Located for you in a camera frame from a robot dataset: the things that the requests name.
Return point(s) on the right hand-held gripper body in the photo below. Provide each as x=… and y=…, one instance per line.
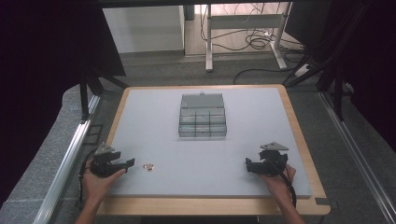
x=275, y=161

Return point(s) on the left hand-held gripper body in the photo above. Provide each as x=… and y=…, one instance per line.
x=101, y=166

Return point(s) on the clear plastic compartment box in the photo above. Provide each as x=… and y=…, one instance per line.
x=202, y=119

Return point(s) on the person's left hand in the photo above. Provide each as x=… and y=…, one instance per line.
x=96, y=186

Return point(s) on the person's right hand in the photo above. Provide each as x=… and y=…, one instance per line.
x=278, y=185

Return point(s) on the grey table mat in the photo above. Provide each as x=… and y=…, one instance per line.
x=193, y=168

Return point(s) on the black metal stand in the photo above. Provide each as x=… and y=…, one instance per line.
x=84, y=93
x=337, y=90

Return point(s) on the white power strip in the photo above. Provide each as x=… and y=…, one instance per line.
x=302, y=70

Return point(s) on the black curtain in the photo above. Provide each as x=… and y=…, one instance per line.
x=367, y=56
x=40, y=62

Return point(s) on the white cabinet panel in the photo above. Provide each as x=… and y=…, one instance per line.
x=143, y=29

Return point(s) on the aluminium rail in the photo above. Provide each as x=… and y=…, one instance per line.
x=67, y=168
x=358, y=155

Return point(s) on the white metal desk frame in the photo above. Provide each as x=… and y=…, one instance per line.
x=244, y=21

